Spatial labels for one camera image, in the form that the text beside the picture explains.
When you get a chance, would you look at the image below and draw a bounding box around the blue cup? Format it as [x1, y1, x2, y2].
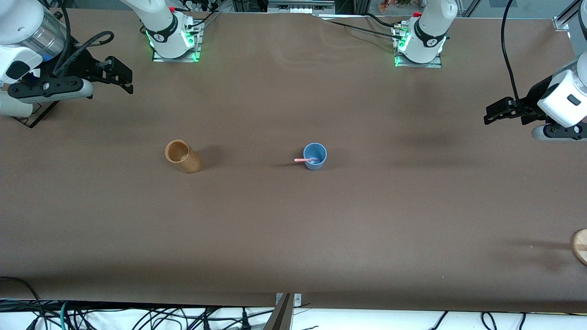
[303, 143, 328, 171]

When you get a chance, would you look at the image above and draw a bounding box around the black cup rack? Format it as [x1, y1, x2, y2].
[0, 99, 61, 129]

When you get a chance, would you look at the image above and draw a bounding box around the white paper cup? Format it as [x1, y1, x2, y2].
[0, 91, 33, 118]

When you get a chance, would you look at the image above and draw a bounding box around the brown wooden cup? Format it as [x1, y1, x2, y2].
[165, 139, 202, 174]

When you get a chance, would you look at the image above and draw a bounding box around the white power strip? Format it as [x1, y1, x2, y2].
[183, 0, 218, 12]

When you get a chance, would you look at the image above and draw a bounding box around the round wooden disc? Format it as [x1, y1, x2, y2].
[571, 228, 587, 267]

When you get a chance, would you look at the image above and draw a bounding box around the grey metal device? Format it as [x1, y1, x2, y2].
[267, 0, 336, 15]

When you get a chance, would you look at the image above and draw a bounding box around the brown table cover sheet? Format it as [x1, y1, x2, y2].
[0, 7, 587, 314]

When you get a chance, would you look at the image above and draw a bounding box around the dark angled metal bar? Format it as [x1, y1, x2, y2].
[264, 293, 294, 330]

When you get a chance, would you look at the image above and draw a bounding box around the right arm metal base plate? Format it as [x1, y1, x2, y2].
[152, 18, 202, 63]

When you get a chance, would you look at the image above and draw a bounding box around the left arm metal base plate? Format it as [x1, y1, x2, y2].
[394, 23, 443, 69]

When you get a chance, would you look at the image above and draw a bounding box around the aluminium frame profile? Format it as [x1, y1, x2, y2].
[554, 0, 587, 32]

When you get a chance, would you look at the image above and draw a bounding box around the black cable on table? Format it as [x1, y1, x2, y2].
[321, 19, 404, 39]

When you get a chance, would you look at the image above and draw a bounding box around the black looped floor cable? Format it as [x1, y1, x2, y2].
[0, 276, 46, 330]

